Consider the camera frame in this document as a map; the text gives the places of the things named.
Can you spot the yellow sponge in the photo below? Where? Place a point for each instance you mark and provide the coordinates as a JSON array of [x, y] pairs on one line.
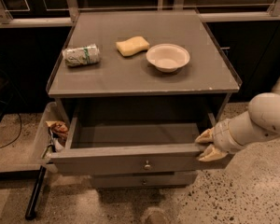
[[132, 46]]

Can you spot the grey bottom drawer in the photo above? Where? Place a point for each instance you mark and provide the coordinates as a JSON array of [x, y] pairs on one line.
[[164, 179]]

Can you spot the brown snack wrapper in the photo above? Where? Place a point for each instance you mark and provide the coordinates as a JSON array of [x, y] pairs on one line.
[[58, 128]]

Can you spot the grey top drawer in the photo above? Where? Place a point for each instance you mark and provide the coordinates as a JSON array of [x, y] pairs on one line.
[[124, 143]]

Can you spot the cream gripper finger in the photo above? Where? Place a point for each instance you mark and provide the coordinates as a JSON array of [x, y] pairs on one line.
[[212, 153], [205, 137]]

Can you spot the clear plastic bin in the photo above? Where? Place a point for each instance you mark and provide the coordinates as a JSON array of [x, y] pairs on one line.
[[45, 143]]

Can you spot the black metal leg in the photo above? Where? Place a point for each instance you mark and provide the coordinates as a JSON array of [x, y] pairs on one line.
[[30, 211]]

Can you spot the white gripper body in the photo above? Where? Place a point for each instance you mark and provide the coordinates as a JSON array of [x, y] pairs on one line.
[[223, 137]]

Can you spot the grey drawer cabinet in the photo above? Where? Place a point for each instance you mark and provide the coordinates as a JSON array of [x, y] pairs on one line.
[[201, 88]]

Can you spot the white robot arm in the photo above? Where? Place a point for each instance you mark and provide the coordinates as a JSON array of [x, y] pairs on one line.
[[260, 123]]

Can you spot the white paper bowl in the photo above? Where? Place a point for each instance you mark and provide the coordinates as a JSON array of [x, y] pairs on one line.
[[167, 58]]

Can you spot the crushed green white can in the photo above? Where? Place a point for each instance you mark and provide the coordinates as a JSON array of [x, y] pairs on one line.
[[82, 55]]

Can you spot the metal railing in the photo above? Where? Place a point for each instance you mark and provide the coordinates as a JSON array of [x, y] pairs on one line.
[[41, 13]]

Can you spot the grey drawer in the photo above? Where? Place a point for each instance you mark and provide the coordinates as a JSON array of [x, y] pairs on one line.
[[164, 179], [124, 143]]

